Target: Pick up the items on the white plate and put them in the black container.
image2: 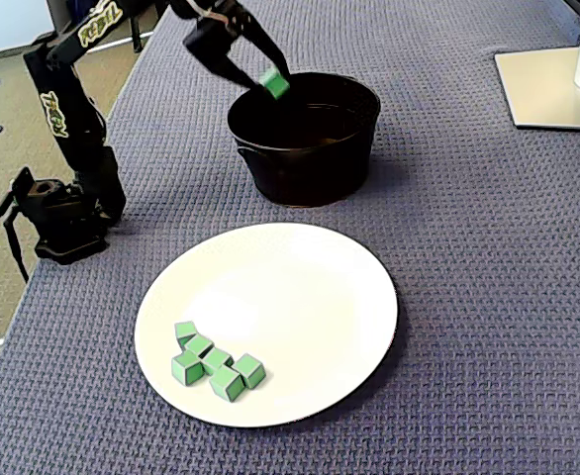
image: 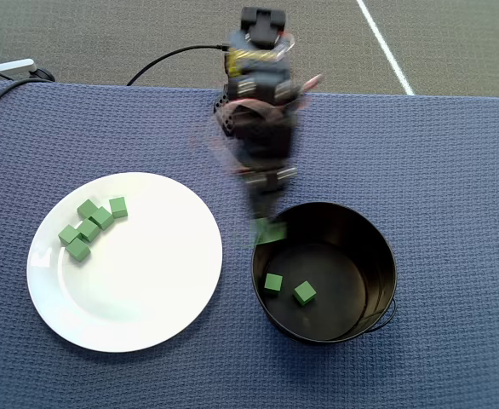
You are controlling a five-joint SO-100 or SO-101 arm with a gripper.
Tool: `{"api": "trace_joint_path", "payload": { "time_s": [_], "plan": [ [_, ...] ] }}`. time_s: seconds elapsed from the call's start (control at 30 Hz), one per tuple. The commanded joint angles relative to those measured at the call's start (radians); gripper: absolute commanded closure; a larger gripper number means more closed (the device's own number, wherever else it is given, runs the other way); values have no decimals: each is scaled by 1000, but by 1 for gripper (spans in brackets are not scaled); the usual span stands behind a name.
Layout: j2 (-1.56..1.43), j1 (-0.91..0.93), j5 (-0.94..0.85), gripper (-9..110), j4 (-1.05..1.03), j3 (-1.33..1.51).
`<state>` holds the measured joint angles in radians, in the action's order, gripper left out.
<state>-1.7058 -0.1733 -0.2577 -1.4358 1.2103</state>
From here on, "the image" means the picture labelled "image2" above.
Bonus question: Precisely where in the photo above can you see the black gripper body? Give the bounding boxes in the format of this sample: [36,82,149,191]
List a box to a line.
[184,8,255,69]

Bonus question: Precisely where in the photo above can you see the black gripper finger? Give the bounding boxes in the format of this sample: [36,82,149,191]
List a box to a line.
[234,11,292,77]
[204,55,267,96]

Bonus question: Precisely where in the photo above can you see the small green cube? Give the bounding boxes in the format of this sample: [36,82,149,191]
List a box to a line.
[170,349,205,386]
[231,352,267,390]
[258,67,292,101]
[173,320,200,347]
[183,333,216,358]
[201,347,235,376]
[209,365,245,403]

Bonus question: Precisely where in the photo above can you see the black metal bucket container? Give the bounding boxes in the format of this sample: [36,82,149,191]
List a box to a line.
[227,71,383,209]

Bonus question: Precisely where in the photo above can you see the white round plate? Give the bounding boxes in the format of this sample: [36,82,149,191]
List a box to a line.
[134,221,400,429]

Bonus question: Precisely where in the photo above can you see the white monitor stand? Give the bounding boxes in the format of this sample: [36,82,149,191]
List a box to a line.
[493,22,580,133]

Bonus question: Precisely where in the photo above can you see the blue woven table mat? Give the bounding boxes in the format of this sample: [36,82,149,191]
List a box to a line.
[0,0,580,475]

